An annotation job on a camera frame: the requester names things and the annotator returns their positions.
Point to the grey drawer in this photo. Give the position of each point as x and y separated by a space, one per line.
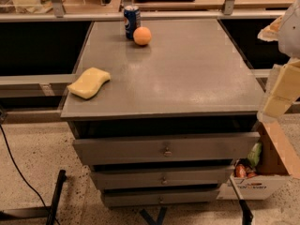
151 149
161 178
159 197

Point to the black tool handle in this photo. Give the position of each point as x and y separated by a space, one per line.
247 215

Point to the top grey drawer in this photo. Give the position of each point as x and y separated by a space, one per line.
151 149

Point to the green snack bag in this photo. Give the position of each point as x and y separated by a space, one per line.
253 156

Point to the orange fruit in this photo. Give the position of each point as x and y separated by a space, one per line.
142 36

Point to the blue Pepsi soda can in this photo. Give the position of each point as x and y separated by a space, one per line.
132 18

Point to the metal rail frame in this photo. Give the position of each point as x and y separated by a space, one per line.
146 16

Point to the grey drawer cabinet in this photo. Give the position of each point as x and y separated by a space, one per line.
190 79

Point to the yellow sponge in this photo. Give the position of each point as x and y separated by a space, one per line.
88 84

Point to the middle grey drawer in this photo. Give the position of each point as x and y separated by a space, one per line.
161 178

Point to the black metal stand leg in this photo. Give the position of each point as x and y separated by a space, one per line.
48 212

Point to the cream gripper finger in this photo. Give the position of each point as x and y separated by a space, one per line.
270 32
284 91

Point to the cardboard box with snacks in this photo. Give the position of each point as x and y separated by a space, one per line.
278 164

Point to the bottom grey drawer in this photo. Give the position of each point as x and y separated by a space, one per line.
159 197

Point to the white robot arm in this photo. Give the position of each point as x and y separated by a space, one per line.
288 43

